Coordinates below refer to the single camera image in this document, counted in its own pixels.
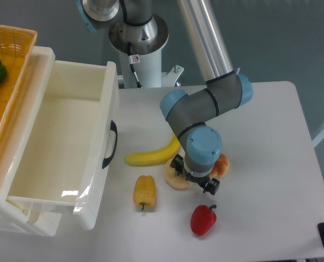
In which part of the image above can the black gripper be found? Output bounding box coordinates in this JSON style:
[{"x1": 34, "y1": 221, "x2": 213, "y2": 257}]
[{"x1": 170, "y1": 154, "x2": 220, "y2": 195}]

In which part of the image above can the beige ring donut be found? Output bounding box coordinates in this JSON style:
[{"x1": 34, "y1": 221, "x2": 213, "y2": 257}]
[{"x1": 163, "y1": 158, "x2": 193, "y2": 190}]

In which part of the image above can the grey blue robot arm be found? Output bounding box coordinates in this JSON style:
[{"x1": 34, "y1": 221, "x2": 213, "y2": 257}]
[{"x1": 76, "y1": 1, "x2": 253, "y2": 194}]

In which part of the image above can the golden braided bread roll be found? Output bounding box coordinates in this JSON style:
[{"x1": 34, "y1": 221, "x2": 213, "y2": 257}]
[{"x1": 209, "y1": 153, "x2": 230, "y2": 178}]

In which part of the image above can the yellow banana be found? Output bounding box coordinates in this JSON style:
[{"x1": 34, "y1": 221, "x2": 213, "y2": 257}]
[{"x1": 124, "y1": 134, "x2": 180, "y2": 166}]

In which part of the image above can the red bell pepper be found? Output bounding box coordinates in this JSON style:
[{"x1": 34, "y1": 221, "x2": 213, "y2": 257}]
[{"x1": 190, "y1": 205, "x2": 217, "y2": 236}]

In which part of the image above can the yellow bell pepper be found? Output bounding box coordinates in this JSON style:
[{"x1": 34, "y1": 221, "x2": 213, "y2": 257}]
[{"x1": 133, "y1": 175, "x2": 157, "y2": 211}]

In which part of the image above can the white plastic drawer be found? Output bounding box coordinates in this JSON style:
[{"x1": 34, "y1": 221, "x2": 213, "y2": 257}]
[{"x1": 6, "y1": 60, "x2": 119, "y2": 230}]

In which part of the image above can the white plastic drawer cabinet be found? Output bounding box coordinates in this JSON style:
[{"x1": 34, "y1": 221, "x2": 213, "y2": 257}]
[{"x1": 0, "y1": 46, "x2": 61, "y2": 236}]

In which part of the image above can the orange plastic basket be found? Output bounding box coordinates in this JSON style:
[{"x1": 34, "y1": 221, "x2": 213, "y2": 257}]
[{"x1": 0, "y1": 23, "x2": 38, "y2": 164}]

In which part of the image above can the black drawer handle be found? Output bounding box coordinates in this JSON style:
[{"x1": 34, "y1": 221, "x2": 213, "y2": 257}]
[{"x1": 101, "y1": 120, "x2": 118, "y2": 169}]

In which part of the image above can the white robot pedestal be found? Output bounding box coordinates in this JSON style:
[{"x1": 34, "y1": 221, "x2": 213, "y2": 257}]
[{"x1": 109, "y1": 14, "x2": 184, "y2": 89}]

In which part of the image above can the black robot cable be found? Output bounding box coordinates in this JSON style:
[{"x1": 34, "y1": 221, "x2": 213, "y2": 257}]
[{"x1": 126, "y1": 42, "x2": 143, "y2": 88}]

